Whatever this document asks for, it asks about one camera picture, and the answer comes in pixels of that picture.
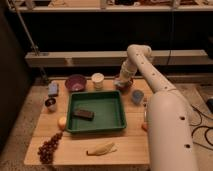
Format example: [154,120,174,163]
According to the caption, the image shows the red bowl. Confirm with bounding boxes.
[114,75,133,92]

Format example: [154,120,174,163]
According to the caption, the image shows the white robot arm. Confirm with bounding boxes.
[118,44,199,171]

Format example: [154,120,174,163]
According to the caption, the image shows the blue small bowl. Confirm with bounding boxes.
[131,90,144,105]

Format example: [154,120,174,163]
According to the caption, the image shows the purple bowl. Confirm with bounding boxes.
[65,74,87,92]

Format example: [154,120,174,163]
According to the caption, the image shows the white cup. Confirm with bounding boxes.
[91,73,104,90]

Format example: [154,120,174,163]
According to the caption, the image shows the green plastic tray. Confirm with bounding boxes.
[66,91,127,134]

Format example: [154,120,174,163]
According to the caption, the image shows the dark brown sponge block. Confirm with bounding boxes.
[73,109,94,120]

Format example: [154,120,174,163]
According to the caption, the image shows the yellow banana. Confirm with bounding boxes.
[86,142,116,156]

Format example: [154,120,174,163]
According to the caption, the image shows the yellow onion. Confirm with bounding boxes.
[58,116,67,131]

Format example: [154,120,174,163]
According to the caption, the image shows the small dark cup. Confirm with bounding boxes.
[45,98,56,112]

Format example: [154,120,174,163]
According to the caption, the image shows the wooden board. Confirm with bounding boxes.
[24,80,149,166]

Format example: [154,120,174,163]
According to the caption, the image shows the bunch of red grapes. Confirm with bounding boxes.
[37,132,63,164]

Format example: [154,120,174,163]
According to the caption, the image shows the upper shelf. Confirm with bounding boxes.
[5,0,213,12]

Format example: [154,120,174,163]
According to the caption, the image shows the metal shelf rail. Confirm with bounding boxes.
[25,50,213,68]

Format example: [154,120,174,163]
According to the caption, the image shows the black floor cables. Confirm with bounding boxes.
[189,103,213,151]

